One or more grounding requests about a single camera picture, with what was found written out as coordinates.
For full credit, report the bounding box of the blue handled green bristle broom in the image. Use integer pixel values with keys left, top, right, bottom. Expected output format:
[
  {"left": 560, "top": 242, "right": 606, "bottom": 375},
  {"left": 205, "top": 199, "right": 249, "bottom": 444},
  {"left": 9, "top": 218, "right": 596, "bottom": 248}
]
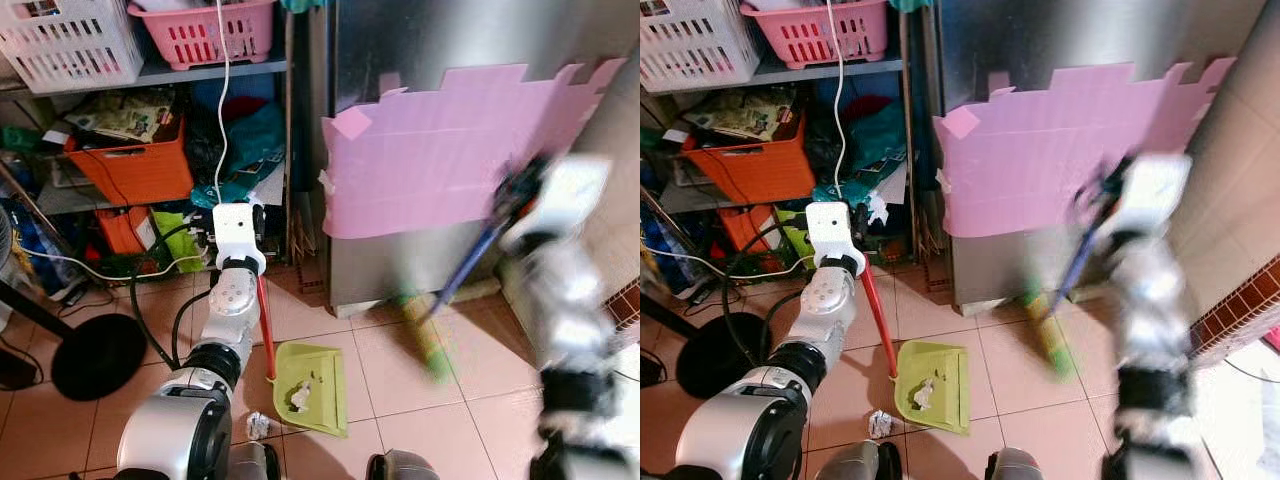
[
  {"left": 1020, "top": 215, "right": 1106, "bottom": 381},
  {"left": 393, "top": 212, "right": 509, "bottom": 383}
]

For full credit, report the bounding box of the yellow-green dustpan red handle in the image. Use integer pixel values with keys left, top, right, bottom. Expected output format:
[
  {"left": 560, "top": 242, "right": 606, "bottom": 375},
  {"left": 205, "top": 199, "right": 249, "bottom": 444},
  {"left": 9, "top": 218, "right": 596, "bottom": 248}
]
[
  {"left": 255, "top": 275, "right": 349, "bottom": 438},
  {"left": 858, "top": 262, "right": 973, "bottom": 435}
]

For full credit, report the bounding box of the lime green bag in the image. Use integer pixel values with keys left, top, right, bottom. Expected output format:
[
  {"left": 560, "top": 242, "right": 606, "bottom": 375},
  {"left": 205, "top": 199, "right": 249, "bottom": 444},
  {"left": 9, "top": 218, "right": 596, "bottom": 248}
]
[
  {"left": 775, "top": 205, "right": 816, "bottom": 266},
  {"left": 150, "top": 210, "right": 206, "bottom": 271}
]

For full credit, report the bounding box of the pink foam mat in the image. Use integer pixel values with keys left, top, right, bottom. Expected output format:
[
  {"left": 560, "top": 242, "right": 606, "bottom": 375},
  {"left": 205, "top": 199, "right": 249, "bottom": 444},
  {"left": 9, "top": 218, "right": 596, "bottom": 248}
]
[
  {"left": 932, "top": 58, "right": 1236, "bottom": 239},
  {"left": 320, "top": 58, "right": 626, "bottom": 241}
]

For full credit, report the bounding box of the teal plastic bag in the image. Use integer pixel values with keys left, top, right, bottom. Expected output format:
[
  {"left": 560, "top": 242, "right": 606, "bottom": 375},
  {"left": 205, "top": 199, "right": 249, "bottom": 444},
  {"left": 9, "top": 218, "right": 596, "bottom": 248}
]
[
  {"left": 195, "top": 100, "right": 286, "bottom": 206},
  {"left": 815, "top": 95, "right": 906, "bottom": 206}
]

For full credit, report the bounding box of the small orange box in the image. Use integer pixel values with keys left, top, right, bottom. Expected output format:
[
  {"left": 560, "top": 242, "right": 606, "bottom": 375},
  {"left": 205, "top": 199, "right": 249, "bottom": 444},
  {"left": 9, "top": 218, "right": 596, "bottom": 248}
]
[
  {"left": 715, "top": 205, "right": 776, "bottom": 253},
  {"left": 95, "top": 205, "right": 156, "bottom": 256}
]

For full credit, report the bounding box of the orange plastic crate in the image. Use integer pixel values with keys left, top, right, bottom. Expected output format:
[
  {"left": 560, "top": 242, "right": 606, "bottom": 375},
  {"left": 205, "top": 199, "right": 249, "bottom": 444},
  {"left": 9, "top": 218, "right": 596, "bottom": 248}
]
[
  {"left": 65, "top": 115, "right": 196, "bottom": 206},
  {"left": 680, "top": 115, "right": 816, "bottom": 206}
]

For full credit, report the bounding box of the printed paper bundle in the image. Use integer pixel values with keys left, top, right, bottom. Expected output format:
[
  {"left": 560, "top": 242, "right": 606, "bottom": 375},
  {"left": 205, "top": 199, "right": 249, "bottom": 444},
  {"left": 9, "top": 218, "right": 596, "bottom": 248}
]
[
  {"left": 65, "top": 90, "right": 181, "bottom": 141},
  {"left": 685, "top": 85, "right": 801, "bottom": 141}
]

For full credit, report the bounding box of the grey metal shelf rack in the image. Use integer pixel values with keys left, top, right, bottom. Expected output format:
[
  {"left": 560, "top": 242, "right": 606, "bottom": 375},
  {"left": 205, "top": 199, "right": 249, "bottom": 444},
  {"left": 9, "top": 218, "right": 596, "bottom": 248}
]
[
  {"left": 640, "top": 0, "right": 916, "bottom": 266},
  {"left": 0, "top": 0, "right": 301, "bottom": 266}
]

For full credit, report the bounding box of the stainless steel fridge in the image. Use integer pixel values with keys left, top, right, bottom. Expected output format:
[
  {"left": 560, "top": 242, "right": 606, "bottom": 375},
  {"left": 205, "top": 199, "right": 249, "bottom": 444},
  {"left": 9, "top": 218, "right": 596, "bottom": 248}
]
[
  {"left": 325, "top": 0, "right": 641, "bottom": 319},
  {"left": 935, "top": 0, "right": 1251, "bottom": 316}
]

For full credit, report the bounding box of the pink plastic basket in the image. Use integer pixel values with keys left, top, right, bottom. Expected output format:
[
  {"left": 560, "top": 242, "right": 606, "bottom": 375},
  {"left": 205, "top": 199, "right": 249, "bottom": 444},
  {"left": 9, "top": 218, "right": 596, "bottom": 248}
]
[
  {"left": 740, "top": 0, "right": 889, "bottom": 69},
  {"left": 128, "top": 0, "right": 276, "bottom": 71}
]

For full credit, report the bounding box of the black round stand base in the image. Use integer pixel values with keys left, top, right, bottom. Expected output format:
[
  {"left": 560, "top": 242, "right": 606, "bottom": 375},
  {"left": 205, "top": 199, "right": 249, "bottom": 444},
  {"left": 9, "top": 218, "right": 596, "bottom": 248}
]
[
  {"left": 640, "top": 290, "right": 771, "bottom": 399},
  {"left": 0, "top": 278, "right": 149, "bottom": 403}
]

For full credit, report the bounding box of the white plastic basket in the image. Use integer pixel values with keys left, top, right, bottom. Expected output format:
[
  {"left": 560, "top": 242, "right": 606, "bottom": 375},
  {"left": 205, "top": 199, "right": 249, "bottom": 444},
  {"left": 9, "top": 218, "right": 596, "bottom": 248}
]
[
  {"left": 640, "top": 0, "right": 763, "bottom": 93},
  {"left": 0, "top": 0, "right": 144, "bottom": 94}
]

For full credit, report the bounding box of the grey robot left foot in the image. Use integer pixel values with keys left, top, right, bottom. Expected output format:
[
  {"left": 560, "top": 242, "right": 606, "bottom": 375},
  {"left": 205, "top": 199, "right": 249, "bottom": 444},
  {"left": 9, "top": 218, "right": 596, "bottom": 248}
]
[
  {"left": 838, "top": 440, "right": 901, "bottom": 480},
  {"left": 228, "top": 442, "right": 281, "bottom": 480}
]

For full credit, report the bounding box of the grey robot foot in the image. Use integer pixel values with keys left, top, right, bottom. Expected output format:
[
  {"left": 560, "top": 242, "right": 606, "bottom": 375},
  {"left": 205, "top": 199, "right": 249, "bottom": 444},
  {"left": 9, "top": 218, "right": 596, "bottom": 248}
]
[
  {"left": 838, "top": 440, "right": 901, "bottom": 480},
  {"left": 365, "top": 450, "right": 436, "bottom": 480},
  {"left": 985, "top": 447, "right": 1046, "bottom": 480},
  {"left": 228, "top": 442, "right": 281, "bottom": 480}
]

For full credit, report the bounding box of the grey robot right foot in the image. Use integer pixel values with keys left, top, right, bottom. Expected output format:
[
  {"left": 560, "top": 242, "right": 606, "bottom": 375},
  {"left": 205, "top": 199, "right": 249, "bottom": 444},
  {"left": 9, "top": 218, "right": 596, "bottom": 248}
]
[
  {"left": 365, "top": 450, "right": 436, "bottom": 480},
  {"left": 985, "top": 447, "right": 1046, "bottom": 480}
]

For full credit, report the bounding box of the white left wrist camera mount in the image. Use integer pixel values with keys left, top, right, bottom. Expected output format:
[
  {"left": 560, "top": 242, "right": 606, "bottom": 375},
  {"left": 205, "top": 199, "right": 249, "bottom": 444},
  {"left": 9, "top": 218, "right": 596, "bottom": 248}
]
[
  {"left": 212, "top": 203, "right": 266, "bottom": 276},
  {"left": 803, "top": 202, "right": 863, "bottom": 276}
]

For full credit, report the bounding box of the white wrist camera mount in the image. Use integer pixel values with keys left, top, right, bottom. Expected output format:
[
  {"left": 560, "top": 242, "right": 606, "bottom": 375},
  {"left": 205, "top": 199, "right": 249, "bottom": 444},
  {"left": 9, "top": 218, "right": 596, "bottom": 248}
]
[
  {"left": 803, "top": 202, "right": 863, "bottom": 276},
  {"left": 1100, "top": 152, "right": 1196, "bottom": 246},
  {"left": 212, "top": 203, "right": 266, "bottom": 276},
  {"left": 500, "top": 155, "right": 613, "bottom": 251}
]

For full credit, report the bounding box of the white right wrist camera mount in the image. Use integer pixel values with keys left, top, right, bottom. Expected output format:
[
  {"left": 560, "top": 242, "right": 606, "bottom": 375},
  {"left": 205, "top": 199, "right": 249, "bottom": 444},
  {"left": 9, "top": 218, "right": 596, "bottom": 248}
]
[
  {"left": 500, "top": 155, "right": 613, "bottom": 251},
  {"left": 1100, "top": 152, "right": 1196, "bottom": 246}
]

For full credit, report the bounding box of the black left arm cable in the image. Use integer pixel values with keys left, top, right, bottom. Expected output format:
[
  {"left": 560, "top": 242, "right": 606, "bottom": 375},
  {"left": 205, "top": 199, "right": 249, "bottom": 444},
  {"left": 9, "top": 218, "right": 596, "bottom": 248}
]
[
  {"left": 128, "top": 222, "right": 216, "bottom": 371},
  {"left": 722, "top": 222, "right": 816, "bottom": 366}
]

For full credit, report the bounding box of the white power cord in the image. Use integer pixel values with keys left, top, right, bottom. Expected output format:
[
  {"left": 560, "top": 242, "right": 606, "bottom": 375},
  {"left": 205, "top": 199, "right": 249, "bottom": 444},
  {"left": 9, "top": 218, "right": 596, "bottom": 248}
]
[
  {"left": 645, "top": 0, "right": 849, "bottom": 281},
  {"left": 20, "top": 0, "right": 233, "bottom": 283}
]

